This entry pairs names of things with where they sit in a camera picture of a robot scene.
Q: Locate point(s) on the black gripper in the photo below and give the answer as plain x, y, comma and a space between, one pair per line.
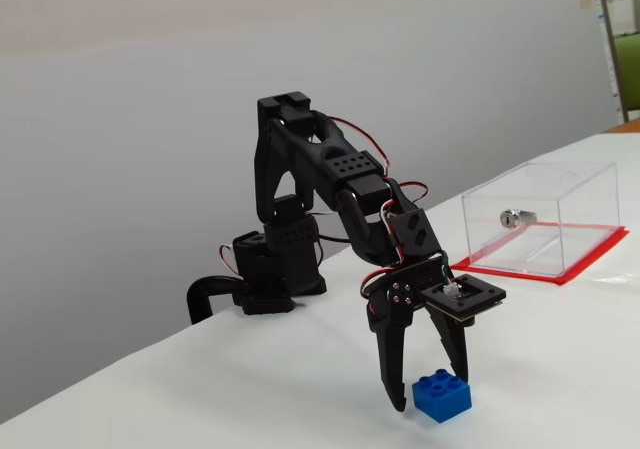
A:
406, 303

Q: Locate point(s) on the blue lego brick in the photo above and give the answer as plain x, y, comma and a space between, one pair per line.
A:
442, 399

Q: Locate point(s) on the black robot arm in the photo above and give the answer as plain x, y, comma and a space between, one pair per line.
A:
300, 169

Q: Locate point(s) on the transparent plastic box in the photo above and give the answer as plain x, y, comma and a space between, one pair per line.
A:
545, 209

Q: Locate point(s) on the white box on shelf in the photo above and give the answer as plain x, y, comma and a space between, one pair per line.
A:
622, 14

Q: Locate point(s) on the silver metal cam lock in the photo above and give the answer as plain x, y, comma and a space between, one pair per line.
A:
515, 218

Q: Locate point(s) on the red square mat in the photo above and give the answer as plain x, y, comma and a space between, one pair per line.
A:
590, 261

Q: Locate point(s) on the black table clamp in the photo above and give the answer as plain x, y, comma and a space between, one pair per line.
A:
197, 296

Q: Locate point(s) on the wooden background tabletop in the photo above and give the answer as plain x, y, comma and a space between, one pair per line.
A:
630, 126

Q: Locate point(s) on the green background object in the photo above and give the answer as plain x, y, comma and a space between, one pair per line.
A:
630, 79

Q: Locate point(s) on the black wrist camera board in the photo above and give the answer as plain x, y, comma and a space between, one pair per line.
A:
465, 299

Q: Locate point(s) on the metal shelf post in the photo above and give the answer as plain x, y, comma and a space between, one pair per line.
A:
611, 44

